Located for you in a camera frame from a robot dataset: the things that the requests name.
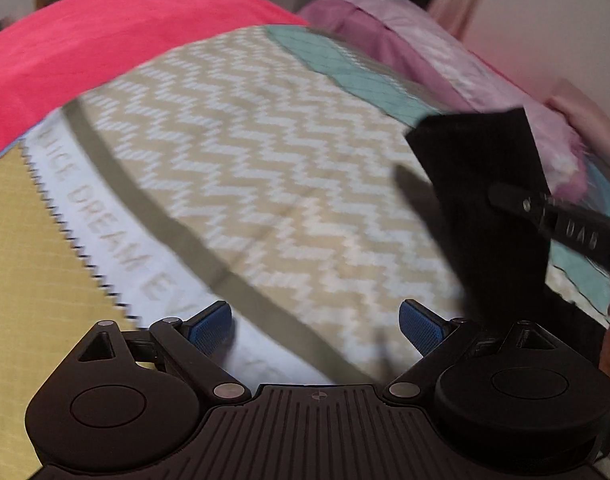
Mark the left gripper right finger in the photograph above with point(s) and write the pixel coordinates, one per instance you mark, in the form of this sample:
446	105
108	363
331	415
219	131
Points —
427	332

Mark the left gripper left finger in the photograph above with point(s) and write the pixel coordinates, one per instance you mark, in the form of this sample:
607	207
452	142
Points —
187	348

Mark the black pants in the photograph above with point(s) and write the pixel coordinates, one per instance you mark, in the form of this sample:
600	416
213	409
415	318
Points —
482	166

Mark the pink pillow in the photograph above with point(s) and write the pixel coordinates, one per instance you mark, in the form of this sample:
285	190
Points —
584	115

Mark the patterned bed quilt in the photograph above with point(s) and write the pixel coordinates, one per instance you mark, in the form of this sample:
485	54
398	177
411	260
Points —
266	167

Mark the pink and blue folded duvet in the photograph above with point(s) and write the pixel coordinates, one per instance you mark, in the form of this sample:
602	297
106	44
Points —
399	34

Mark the red blanket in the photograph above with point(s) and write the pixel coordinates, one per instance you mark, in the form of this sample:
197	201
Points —
55	54

